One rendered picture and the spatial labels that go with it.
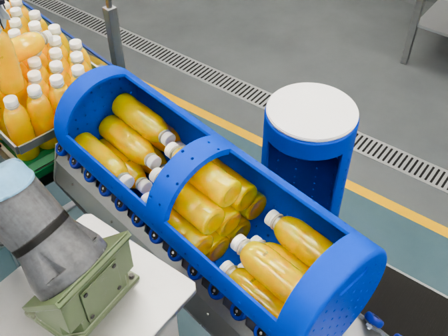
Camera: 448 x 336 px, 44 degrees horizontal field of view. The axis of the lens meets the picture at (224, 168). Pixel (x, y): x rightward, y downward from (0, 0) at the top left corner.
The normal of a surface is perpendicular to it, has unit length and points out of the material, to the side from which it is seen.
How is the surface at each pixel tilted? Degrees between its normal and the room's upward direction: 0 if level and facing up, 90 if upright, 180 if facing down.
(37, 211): 45
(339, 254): 1
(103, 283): 90
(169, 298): 0
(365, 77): 0
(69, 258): 30
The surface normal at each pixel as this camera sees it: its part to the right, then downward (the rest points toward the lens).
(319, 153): 0.07, 0.70
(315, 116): 0.00, -0.71
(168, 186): -0.50, -0.18
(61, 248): 0.29, -0.35
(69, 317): 0.84, 0.39
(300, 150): -0.33, 0.66
